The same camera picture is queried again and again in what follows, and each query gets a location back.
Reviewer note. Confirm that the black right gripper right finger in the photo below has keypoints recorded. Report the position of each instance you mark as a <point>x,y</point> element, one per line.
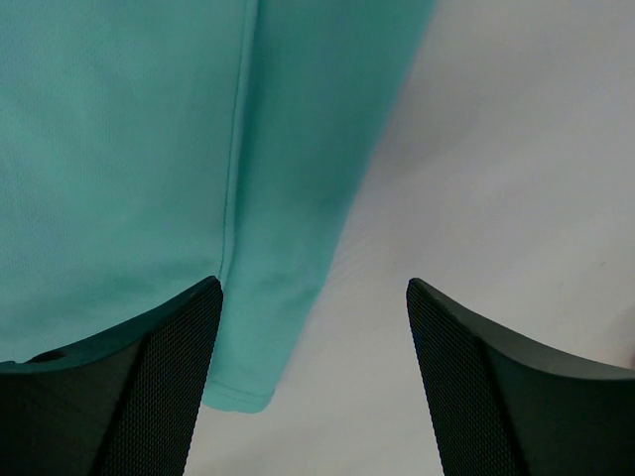
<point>504,404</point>

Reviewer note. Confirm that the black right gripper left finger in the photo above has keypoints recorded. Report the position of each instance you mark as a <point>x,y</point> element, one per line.
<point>123,401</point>

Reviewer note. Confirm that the teal t shirt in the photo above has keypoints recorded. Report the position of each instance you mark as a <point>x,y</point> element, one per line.
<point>146,145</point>

